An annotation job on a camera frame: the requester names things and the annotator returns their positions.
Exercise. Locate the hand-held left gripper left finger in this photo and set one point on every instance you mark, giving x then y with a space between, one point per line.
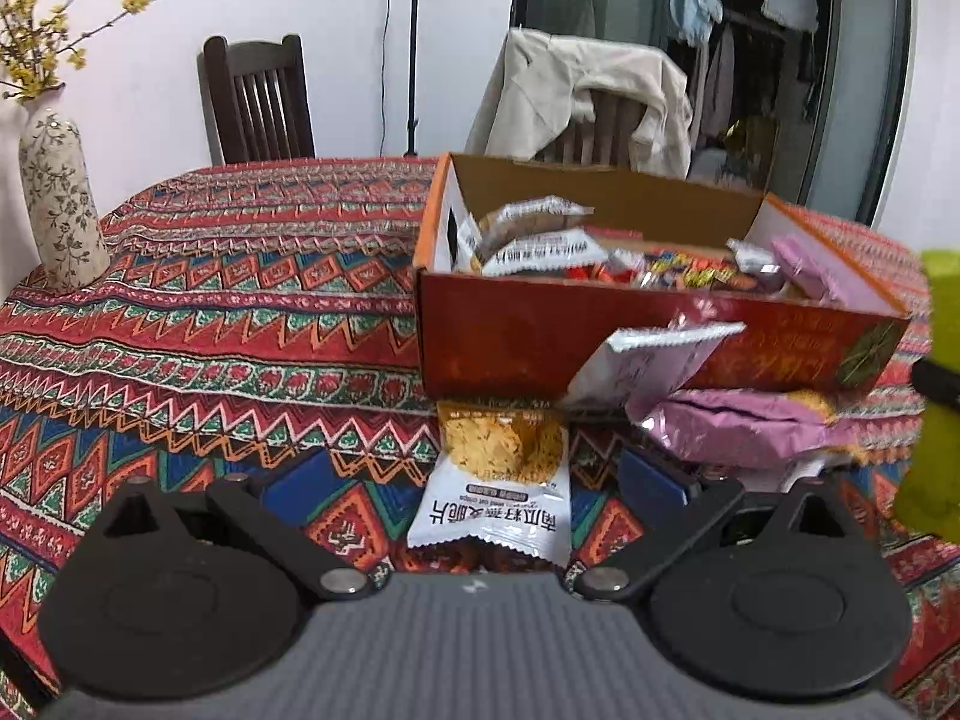
296 495

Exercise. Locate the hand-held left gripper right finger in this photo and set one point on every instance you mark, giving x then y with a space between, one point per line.
652 484

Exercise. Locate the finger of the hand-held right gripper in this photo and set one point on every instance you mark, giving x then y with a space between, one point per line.
937 384

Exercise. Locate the green white snack bar packet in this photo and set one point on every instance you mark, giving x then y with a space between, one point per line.
934 465

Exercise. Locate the white cracker snack packet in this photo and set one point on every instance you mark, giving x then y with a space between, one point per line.
491 495
540 255

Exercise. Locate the light pink snack packet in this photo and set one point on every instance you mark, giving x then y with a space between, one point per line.
806 266

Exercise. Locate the orange cardboard box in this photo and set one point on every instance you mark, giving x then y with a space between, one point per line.
525 345

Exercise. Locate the red black snack packet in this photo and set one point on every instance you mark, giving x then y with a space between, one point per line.
675 266

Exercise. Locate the purple snack packet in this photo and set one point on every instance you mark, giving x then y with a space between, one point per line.
735 420

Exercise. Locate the white grey printed snack packet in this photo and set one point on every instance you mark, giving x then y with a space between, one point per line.
645 367

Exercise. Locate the brown silver snack packet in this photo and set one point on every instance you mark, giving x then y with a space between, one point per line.
525 217

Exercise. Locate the sliding glass door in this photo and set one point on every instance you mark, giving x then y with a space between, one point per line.
847 90

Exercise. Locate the dark wooden chair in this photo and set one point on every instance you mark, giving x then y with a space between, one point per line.
259 97
600 127

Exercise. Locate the floral ceramic vase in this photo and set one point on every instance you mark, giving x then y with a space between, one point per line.
60 195

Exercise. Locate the beige jacket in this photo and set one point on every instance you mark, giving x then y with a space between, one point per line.
540 97

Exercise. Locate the yellow flower branches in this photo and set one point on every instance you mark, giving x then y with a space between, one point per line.
30 37

